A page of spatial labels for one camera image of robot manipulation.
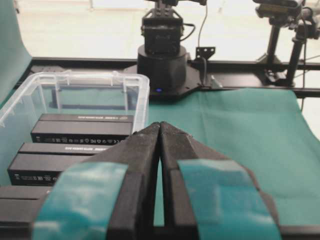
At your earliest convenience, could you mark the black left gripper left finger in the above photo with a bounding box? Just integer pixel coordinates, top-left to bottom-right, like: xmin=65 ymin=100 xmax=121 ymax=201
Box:
xmin=32 ymin=122 xmax=160 ymax=240

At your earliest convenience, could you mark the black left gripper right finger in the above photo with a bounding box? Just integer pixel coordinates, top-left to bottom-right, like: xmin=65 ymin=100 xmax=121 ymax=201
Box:
xmin=159 ymin=122 xmax=281 ymax=240

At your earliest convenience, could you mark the black box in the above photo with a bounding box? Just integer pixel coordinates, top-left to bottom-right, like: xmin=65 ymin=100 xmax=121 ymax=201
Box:
xmin=0 ymin=185 xmax=53 ymax=225
xmin=7 ymin=142 xmax=111 ymax=186
xmin=30 ymin=113 xmax=134 ymax=146

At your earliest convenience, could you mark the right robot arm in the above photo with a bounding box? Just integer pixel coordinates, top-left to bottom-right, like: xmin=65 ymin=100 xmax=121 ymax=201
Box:
xmin=137 ymin=0 xmax=281 ymax=240

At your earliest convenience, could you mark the clear plastic storage case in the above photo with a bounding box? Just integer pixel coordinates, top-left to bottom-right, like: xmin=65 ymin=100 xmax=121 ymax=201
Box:
xmin=0 ymin=70 xmax=150 ymax=186

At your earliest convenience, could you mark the green table cloth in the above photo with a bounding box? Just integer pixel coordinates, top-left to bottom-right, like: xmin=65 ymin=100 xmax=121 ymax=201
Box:
xmin=0 ymin=0 xmax=320 ymax=226

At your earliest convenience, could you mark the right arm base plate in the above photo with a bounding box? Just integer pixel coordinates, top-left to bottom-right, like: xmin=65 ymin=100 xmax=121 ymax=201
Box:
xmin=123 ymin=45 xmax=213 ymax=101

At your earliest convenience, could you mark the black aluminium frame rail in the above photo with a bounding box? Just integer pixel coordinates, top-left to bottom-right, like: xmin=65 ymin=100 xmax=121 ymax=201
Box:
xmin=14 ymin=57 xmax=320 ymax=100

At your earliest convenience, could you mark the black camera stand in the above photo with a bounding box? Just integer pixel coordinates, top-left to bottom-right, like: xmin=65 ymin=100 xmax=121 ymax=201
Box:
xmin=285 ymin=6 xmax=320 ymax=87
xmin=254 ymin=0 xmax=306 ymax=67

